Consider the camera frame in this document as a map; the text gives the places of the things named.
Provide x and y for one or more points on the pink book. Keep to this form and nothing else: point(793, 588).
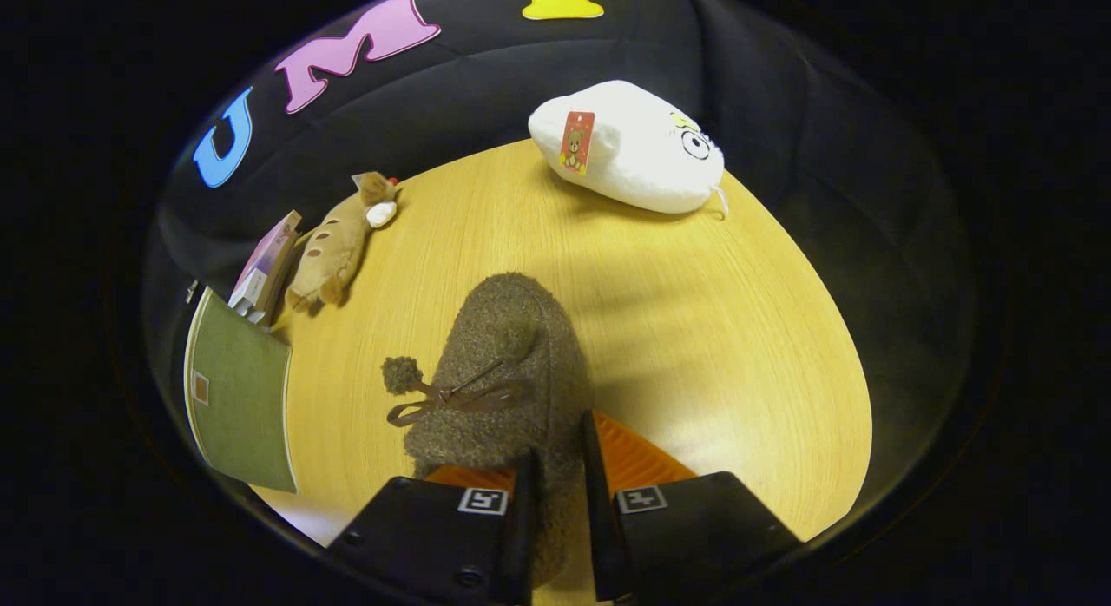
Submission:
point(265, 259)

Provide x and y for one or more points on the green lidded cream storage box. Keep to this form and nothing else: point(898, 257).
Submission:
point(239, 389)

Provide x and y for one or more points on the white plush toy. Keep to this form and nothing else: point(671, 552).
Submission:
point(642, 163)

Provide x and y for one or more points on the brown fuzzy slipper shoe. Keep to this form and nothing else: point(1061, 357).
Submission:
point(521, 328)

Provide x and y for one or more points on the tan bread-shaped plush toy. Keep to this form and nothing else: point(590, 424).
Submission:
point(334, 246)

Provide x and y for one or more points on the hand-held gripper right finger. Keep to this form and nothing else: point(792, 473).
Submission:
point(694, 528)

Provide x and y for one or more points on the silver cloth clip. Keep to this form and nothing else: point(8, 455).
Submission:
point(191, 291)

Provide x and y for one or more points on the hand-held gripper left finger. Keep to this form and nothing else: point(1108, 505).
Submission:
point(425, 536)

